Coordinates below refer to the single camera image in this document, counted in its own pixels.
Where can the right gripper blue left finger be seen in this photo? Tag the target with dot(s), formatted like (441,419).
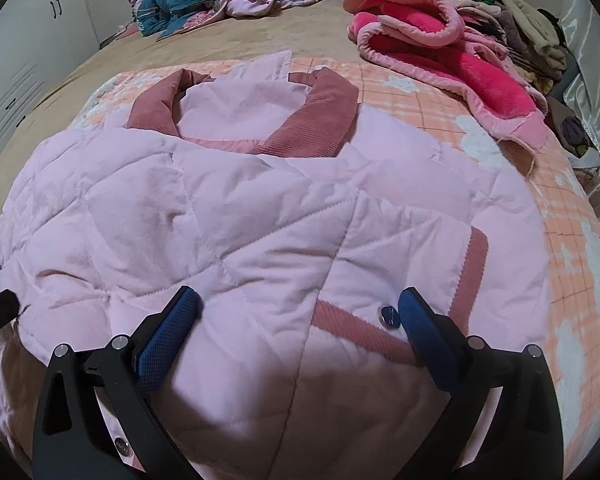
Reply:
(71,438)

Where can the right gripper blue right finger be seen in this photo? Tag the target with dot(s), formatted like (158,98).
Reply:
(502,420)

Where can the pink quilted jacket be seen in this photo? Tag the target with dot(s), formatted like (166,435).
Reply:
(297,213)

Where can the pile of assorted clothes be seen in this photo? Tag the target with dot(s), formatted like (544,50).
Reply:
(538,47)

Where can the orange white plaid blanket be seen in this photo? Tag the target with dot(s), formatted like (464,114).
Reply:
(571,232)

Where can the white wardrobe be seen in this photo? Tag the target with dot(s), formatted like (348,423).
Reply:
(41,43)

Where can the hot pink fleece garment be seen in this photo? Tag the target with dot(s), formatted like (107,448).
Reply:
(428,40)

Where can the beige bed sheet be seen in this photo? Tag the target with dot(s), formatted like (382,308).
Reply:
(318,31)

